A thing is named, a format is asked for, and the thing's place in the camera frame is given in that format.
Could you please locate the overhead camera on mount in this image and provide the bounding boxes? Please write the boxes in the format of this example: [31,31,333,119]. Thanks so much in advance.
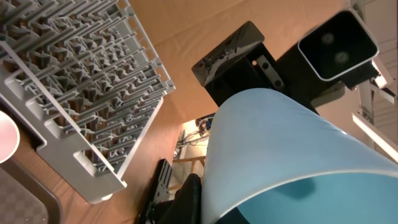
[192,9,379,110]

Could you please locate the pink plastic cup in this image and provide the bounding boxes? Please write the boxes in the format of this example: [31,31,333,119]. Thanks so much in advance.
[0,111,21,163]

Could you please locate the brown serving tray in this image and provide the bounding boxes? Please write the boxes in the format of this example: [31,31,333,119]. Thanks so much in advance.
[1,157,63,224]

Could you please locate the grey dishwasher rack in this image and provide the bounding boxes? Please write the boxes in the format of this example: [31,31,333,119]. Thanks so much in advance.
[1,0,175,204]

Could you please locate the light blue plastic cup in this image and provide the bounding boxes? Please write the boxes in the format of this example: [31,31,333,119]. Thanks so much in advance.
[201,88,397,223]

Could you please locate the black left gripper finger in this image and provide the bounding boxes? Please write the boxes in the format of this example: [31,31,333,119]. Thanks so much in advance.
[159,174,201,224]

